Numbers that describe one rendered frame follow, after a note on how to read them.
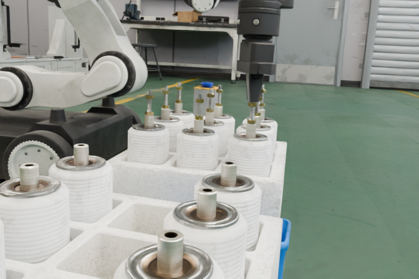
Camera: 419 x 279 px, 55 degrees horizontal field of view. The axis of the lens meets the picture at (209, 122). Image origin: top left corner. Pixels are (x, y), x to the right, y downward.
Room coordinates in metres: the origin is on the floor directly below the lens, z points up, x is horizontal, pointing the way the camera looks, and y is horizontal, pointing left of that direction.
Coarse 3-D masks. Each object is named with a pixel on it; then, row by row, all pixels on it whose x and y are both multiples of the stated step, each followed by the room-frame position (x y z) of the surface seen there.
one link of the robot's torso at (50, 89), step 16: (96, 64) 1.20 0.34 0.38; (112, 64) 1.18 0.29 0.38; (32, 80) 1.28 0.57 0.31; (48, 80) 1.27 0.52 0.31; (64, 80) 1.26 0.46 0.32; (80, 80) 1.21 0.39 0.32; (96, 80) 1.19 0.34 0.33; (112, 80) 1.18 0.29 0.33; (32, 96) 1.28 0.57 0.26; (48, 96) 1.27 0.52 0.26; (64, 96) 1.26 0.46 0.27; (80, 96) 1.21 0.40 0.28; (96, 96) 1.20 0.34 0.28
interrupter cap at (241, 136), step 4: (240, 132) 0.89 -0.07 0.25; (244, 132) 0.90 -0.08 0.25; (236, 136) 0.85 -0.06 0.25; (240, 136) 0.85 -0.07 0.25; (244, 136) 0.87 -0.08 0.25; (256, 136) 0.87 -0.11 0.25; (260, 136) 0.87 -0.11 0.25; (264, 136) 0.87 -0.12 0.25; (244, 140) 0.83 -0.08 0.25; (248, 140) 0.83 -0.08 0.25; (252, 140) 0.83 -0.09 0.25; (256, 140) 0.83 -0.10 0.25; (260, 140) 0.83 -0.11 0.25; (264, 140) 0.84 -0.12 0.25
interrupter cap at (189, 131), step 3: (183, 129) 0.90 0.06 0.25; (186, 129) 0.91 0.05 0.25; (189, 129) 0.90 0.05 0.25; (192, 129) 0.91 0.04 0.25; (204, 129) 0.91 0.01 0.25; (207, 129) 0.92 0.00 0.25; (210, 129) 0.91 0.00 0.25; (183, 132) 0.87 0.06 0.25; (186, 132) 0.87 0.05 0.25; (189, 132) 0.87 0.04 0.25; (192, 132) 0.89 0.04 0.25; (204, 132) 0.89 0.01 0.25; (207, 132) 0.89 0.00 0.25; (210, 132) 0.88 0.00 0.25; (213, 132) 0.88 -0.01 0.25; (192, 135) 0.85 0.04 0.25; (195, 135) 0.85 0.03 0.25; (198, 135) 0.85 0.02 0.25; (201, 135) 0.85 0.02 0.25; (204, 135) 0.85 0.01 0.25; (207, 135) 0.86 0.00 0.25; (210, 135) 0.86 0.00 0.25
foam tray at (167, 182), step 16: (112, 160) 0.87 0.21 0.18; (224, 160) 0.92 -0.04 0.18; (128, 176) 0.84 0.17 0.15; (144, 176) 0.83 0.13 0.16; (160, 176) 0.83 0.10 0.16; (176, 176) 0.82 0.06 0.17; (192, 176) 0.81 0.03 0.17; (256, 176) 0.81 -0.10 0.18; (272, 176) 0.81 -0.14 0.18; (128, 192) 0.84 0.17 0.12; (144, 192) 0.83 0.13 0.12; (160, 192) 0.83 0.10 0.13; (176, 192) 0.82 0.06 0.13; (192, 192) 0.81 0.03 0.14; (272, 192) 0.78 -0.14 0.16; (272, 208) 0.78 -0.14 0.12
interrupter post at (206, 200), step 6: (198, 192) 0.43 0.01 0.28; (204, 192) 0.42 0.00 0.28; (210, 192) 0.43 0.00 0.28; (216, 192) 0.43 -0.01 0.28; (198, 198) 0.43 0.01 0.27; (204, 198) 0.42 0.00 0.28; (210, 198) 0.42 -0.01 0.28; (198, 204) 0.43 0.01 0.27; (204, 204) 0.42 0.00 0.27; (210, 204) 0.42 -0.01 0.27; (198, 210) 0.43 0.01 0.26; (204, 210) 0.42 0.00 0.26; (210, 210) 0.42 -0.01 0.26; (198, 216) 0.43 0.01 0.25; (204, 216) 0.42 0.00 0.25; (210, 216) 0.42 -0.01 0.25
